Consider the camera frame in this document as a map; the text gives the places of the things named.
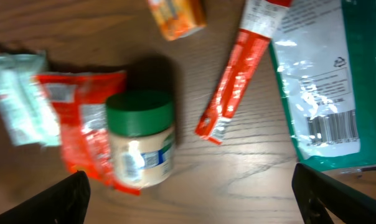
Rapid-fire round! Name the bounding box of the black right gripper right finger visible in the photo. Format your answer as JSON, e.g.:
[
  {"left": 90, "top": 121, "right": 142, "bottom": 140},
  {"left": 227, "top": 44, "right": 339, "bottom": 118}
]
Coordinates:
[{"left": 291, "top": 163, "right": 376, "bottom": 224}]

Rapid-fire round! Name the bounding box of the red sachet stick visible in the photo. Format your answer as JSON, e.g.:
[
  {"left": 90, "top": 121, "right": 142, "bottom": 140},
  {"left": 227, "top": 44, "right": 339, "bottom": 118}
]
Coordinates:
[{"left": 195, "top": 0, "right": 293, "bottom": 145}]

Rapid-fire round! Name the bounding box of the orange snack packet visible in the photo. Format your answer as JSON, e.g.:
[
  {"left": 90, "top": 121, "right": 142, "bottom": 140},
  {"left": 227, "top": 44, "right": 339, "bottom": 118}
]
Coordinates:
[{"left": 36, "top": 71, "right": 140, "bottom": 195}]

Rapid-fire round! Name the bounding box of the mint green wipes pack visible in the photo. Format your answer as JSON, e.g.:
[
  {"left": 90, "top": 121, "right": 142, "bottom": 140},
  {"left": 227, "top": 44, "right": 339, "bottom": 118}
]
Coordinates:
[{"left": 0, "top": 52, "right": 60, "bottom": 147}]

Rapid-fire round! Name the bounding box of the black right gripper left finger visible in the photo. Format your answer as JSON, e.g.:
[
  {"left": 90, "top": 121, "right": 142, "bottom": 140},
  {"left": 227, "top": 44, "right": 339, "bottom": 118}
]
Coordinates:
[{"left": 0, "top": 171, "right": 91, "bottom": 224}]

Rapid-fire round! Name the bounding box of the green product pouch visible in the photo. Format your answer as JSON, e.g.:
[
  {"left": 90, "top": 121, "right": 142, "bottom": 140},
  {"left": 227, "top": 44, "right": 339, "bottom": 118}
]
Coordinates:
[{"left": 270, "top": 0, "right": 376, "bottom": 171}]

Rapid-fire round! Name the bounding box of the small orange box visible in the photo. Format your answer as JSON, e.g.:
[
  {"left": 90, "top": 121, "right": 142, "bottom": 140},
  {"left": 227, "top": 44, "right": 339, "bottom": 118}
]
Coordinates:
[{"left": 147, "top": 0, "right": 206, "bottom": 41}]

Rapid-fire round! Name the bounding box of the green lid spice jar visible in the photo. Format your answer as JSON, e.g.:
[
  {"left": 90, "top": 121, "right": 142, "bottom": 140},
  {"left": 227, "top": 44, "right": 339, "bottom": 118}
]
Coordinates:
[{"left": 105, "top": 90, "right": 176, "bottom": 189}]

